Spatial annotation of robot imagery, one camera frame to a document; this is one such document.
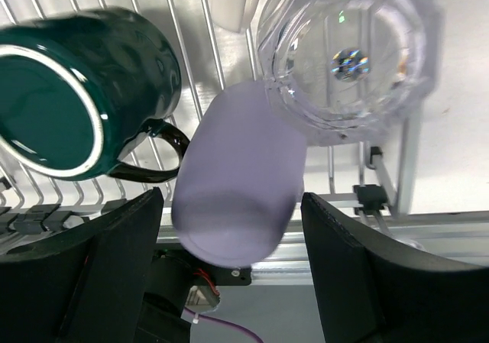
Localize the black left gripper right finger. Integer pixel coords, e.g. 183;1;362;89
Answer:
301;193;488;342

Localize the aluminium rail frame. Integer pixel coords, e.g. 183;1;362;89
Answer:
152;209;489;286

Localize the dark green mug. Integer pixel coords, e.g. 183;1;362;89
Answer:
1;7;189;183

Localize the lavender plastic cup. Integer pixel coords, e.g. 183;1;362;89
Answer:
171;81;307;268

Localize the white ceramic mug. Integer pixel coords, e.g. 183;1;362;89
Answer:
211;0;259;33

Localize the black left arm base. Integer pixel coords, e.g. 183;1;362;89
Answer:
134;248;251;342

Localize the clear glass tumbler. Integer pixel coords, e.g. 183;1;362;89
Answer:
257;0;443;146

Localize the white wire dish rack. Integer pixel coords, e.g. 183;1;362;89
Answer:
1;0;434;267

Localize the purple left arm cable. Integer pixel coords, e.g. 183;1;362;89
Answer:
183;306;264;343

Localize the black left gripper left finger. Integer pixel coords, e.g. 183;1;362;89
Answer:
1;188;164;342

